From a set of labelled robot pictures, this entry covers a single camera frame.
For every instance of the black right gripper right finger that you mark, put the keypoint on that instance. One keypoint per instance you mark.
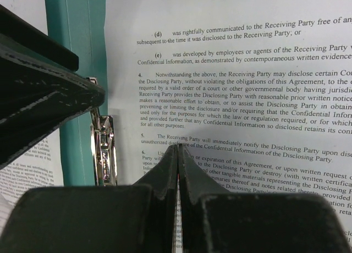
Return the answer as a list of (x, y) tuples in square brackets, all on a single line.
[(217, 220)]

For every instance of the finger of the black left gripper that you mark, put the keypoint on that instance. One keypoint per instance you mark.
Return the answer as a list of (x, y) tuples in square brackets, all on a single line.
[(40, 89)]

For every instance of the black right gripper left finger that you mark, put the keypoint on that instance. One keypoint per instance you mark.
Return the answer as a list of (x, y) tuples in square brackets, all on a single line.
[(128, 218)]

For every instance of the printed white paper sheet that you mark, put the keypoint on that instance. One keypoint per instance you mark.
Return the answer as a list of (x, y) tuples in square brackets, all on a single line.
[(41, 165)]

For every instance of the metal folder clip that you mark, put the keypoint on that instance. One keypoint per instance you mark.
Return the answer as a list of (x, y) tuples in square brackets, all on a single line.
[(103, 149)]

